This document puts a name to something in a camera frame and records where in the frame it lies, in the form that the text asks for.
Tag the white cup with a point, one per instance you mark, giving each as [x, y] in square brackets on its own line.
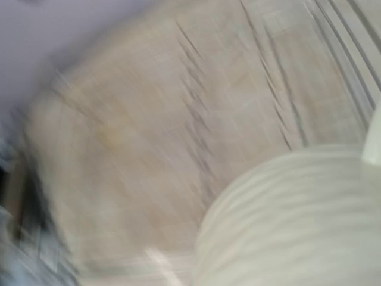
[310, 217]

